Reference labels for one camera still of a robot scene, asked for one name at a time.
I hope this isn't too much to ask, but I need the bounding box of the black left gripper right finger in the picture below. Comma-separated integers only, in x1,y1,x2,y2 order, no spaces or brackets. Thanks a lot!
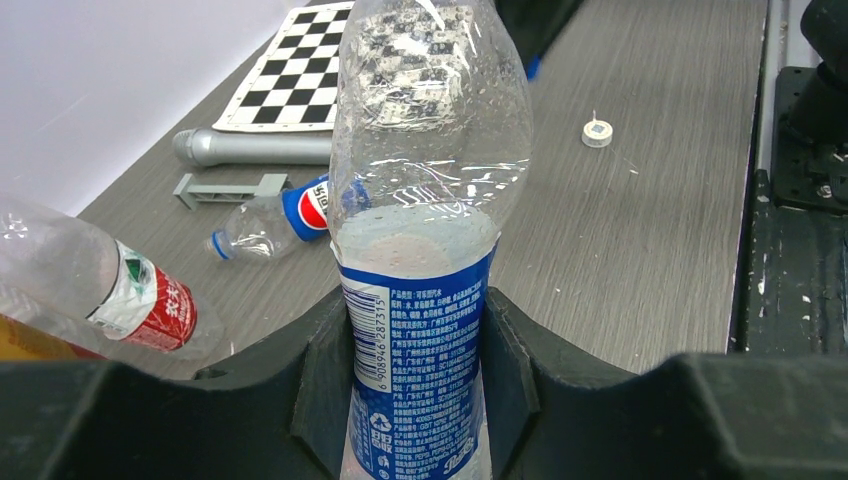
481,288,847,479

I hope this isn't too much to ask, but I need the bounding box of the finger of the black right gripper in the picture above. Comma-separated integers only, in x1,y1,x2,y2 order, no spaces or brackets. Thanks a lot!
494,0,584,72

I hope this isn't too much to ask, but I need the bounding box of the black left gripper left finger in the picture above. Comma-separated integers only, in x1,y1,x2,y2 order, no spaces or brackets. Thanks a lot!
1,290,352,479

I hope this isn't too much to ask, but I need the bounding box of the blue bottle cap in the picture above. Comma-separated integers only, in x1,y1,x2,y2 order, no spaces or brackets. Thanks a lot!
526,56,541,81

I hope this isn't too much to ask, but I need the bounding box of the white bottle cap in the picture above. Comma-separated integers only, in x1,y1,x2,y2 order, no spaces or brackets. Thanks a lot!
581,111,614,149

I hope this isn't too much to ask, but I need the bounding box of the blue label clear bottle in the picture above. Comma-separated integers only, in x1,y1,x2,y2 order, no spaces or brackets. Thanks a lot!
328,1,534,479

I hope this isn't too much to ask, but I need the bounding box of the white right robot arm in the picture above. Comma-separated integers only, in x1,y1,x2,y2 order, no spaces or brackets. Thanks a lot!
494,0,847,145

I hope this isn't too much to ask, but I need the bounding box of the Pepsi label clear bottle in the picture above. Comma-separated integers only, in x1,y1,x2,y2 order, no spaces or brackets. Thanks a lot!
203,174,329,262

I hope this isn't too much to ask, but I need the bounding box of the red cap clear bottle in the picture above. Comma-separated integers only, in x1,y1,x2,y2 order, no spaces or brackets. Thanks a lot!
1,193,224,360

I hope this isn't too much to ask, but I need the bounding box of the black white chessboard mat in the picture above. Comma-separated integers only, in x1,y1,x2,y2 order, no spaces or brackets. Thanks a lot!
212,1,353,133

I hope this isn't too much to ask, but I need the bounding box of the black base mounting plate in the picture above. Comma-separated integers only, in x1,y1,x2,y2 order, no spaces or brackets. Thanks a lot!
726,66,847,356

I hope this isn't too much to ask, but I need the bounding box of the silver microphone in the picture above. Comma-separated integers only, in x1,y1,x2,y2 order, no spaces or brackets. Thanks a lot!
172,128,332,168

